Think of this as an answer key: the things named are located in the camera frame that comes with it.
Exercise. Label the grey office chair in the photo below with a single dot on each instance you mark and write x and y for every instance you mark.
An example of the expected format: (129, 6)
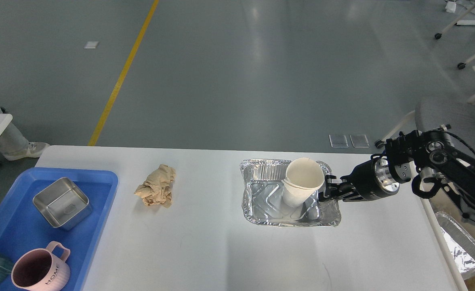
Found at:
(432, 112)

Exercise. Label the foil tray in bin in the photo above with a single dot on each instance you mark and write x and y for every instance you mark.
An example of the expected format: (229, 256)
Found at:
(460, 244)

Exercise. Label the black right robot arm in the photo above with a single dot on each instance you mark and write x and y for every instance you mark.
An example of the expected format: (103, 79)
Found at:
(426, 159)

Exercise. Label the brown paper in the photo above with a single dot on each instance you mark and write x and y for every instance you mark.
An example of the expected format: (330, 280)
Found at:
(156, 190)

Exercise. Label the aluminium foil tray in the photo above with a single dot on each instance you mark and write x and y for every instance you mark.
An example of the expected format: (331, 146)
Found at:
(262, 200)

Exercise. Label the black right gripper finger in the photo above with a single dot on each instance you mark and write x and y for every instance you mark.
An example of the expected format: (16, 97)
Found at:
(344, 189)

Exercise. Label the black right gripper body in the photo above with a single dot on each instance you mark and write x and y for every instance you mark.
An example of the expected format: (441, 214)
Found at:
(372, 180)

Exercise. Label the white paper cup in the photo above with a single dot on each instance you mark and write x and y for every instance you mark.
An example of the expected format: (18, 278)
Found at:
(303, 177)

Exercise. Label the pink ribbed mug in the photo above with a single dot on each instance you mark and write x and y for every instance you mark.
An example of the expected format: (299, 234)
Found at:
(42, 269)

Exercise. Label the stainless steel rectangular container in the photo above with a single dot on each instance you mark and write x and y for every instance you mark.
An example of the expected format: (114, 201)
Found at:
(63, 204)

